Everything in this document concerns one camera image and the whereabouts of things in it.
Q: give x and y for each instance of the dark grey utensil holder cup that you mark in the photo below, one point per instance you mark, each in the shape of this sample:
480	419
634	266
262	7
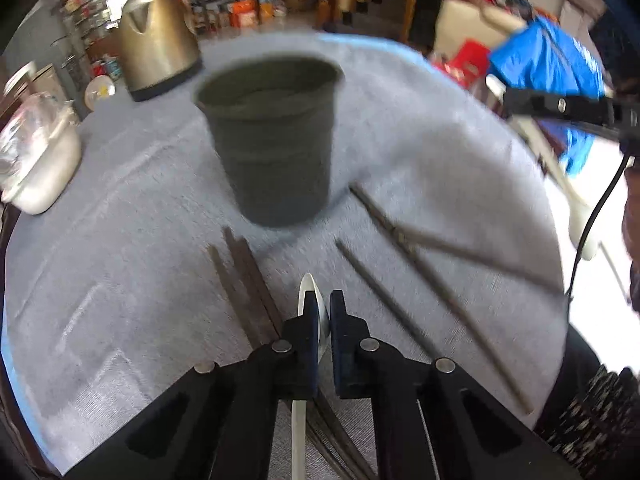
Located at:
272	150

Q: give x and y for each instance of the metal storage rack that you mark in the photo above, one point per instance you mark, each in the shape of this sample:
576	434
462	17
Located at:
85	30

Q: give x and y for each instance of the red bag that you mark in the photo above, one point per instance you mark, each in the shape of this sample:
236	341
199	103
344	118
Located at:
467	62

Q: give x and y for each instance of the blue plastic bag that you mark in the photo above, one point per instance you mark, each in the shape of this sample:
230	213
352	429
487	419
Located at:
545	60

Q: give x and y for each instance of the cream white chair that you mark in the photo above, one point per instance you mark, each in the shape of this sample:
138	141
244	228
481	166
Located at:
470	15

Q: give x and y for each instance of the dark shelf with goods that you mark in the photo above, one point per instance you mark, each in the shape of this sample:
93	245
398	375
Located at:
225	5

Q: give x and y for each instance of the grey tablecloth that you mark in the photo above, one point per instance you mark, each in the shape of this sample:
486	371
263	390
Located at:
125	285

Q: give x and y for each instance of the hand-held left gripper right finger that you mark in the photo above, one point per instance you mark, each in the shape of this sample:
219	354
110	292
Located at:
337	330

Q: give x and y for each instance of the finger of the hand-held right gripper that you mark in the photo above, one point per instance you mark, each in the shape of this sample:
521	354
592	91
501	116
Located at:
555	105

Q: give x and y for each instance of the person's dark patterned clothing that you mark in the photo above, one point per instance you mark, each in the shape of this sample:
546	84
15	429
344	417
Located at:
590	410

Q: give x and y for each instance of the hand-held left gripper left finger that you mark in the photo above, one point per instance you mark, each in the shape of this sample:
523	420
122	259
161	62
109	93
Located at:
310	330

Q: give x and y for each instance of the white bowl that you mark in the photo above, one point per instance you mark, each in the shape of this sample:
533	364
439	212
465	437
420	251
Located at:
50	170

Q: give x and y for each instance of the steel electric kettle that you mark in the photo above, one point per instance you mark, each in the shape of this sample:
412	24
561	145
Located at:
155	40

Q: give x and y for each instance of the small white fan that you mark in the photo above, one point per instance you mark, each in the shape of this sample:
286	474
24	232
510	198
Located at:
99	91

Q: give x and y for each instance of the clear plastic bag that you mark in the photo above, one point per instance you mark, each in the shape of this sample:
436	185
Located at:
25	130

